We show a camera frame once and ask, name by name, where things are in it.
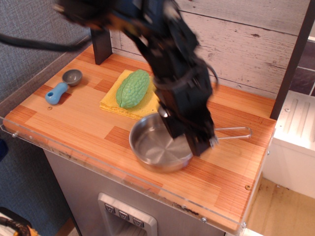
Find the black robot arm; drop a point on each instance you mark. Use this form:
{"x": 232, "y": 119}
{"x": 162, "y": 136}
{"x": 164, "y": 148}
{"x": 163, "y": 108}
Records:
{"x": 168, "y": 45}

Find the dark right shelf post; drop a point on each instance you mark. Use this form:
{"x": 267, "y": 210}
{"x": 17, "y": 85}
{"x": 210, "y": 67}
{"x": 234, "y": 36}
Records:
{"x": 294, "y": 60}

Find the dark shelf post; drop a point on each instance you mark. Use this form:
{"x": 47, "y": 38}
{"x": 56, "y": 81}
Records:
{"x": 294, "y": 60}
{"x": 101, "y": 41}

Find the silver dispenser panel with buttons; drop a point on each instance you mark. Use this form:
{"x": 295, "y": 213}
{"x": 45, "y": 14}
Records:
{"x": 121, "y": 219}

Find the green bitter melon toy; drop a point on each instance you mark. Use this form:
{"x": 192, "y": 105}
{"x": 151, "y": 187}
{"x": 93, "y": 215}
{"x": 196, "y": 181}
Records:
{"x": 132, "y": 89}

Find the clear acrylic table edge guard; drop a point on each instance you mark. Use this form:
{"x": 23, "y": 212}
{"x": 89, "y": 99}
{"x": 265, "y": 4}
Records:
{"x": 217, "y": 185}

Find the yellow folded cloth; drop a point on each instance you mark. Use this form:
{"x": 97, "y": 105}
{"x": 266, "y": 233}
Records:
{"x": 147, "y": 105}

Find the blue handled grey scoop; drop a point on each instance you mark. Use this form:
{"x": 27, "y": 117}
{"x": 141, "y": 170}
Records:
{"x": 70, "y": 78}

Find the stainless steel pot with handle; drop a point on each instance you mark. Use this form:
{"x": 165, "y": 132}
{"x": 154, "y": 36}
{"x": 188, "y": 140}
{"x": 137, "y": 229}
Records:
{"x": 155, "y": 149}

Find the dark left shelf post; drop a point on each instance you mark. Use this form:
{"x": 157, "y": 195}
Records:
{"x": 101, "y": 41}

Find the grey toy fridge cabinet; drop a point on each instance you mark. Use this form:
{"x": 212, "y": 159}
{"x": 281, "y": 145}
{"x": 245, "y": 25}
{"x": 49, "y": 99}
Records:
{"x": 81, "y": 187}

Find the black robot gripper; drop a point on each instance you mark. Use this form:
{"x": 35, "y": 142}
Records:
{"x": 183, "y": 108}

